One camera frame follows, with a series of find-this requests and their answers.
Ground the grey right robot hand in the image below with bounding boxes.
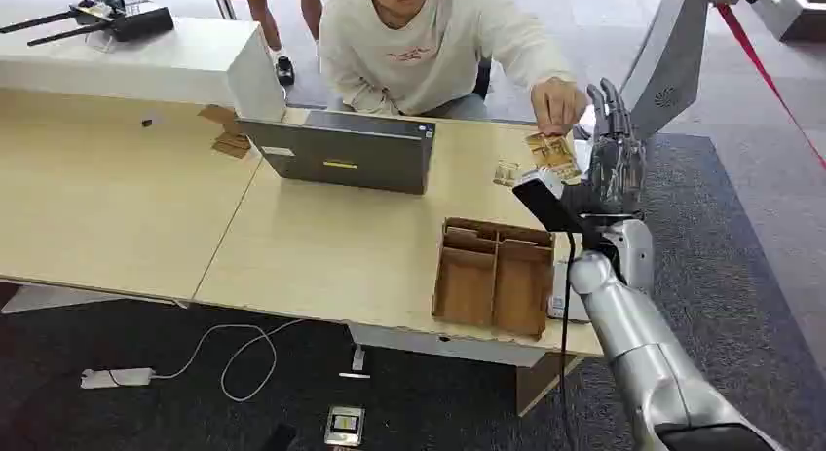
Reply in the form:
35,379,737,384
559,77,648,221

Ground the person's left hand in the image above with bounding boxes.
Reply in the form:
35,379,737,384
530,76,589,138

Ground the pale clear card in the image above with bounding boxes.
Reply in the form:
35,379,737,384
493,160,521,188

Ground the grey angled stand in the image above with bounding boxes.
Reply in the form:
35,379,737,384
620,0,783,141

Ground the white flat box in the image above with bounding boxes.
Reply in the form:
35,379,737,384
546,260,592,324

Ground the seated person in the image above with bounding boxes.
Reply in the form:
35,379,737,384
318,0,589,138

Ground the wooden card box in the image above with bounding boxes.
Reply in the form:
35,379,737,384
431,216,557,340

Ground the grey laptop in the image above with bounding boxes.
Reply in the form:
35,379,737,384
236,109,437,197

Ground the wooden desk leg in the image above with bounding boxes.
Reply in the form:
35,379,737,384
514,352,585,418

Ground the grey furniture base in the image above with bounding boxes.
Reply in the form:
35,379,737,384
748,0,826,44

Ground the standing person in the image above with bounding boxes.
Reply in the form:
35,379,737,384
244,0,324,88

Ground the folded cardboard piece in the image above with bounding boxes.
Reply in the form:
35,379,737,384
210,132,253,160

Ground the flat cardboard piece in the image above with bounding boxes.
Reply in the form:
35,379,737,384
197,104,242,134

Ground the metal floor socket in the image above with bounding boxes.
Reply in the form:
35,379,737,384
322,405,366,449

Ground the black router with antennas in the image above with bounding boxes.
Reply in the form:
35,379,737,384
0,0,176,49

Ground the white power strip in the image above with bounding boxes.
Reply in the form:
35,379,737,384
80,367,157,391

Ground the black and pale wrist camera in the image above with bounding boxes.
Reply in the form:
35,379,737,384
511,168,586,234

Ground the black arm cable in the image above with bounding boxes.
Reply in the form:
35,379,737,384
557,232,580,451

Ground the red strap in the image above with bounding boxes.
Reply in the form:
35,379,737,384
714,2,826,171

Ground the grey desk frame beam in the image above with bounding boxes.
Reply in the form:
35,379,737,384
347,321,549,370

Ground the white desk foot bracket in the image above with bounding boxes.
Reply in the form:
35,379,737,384
338,344,373,381

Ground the white power cable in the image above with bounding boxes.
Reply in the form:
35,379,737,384
108,318,310,404

